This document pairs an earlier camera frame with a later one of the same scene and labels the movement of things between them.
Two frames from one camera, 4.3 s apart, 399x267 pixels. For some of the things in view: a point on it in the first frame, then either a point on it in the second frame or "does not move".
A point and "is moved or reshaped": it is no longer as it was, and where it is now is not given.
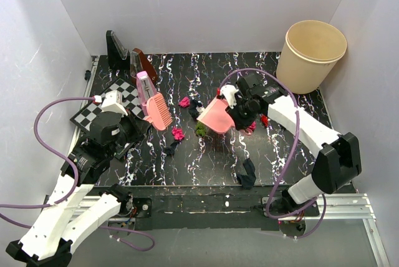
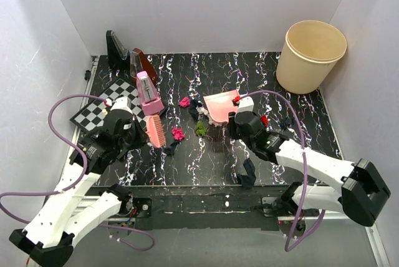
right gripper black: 240,123 to 231,126
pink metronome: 145,90 does not move
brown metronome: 139,62 does not move
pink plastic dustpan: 216,118 is moved or reshaped
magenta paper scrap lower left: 177,133 does not move
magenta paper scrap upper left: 184,102 does not move
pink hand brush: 158,112 to 154,131
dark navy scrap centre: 193,111 does not move
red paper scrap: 264,120 does not move
